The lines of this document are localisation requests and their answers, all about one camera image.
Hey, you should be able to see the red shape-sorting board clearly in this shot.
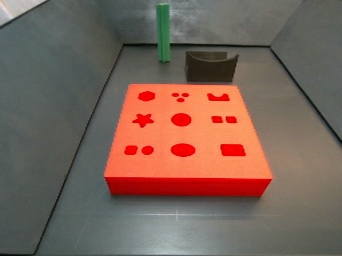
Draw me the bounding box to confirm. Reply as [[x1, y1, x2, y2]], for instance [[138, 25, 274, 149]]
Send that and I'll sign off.
[[104, 84, 273, 196]]

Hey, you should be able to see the black curved holder stand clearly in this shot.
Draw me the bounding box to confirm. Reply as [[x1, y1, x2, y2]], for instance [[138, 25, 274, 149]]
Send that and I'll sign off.
[[186, 51, 239, 82]]

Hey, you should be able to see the green star-shaped rod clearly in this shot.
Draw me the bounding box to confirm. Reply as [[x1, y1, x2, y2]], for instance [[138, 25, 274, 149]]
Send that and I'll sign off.
[[157, 3, 171, 62]]

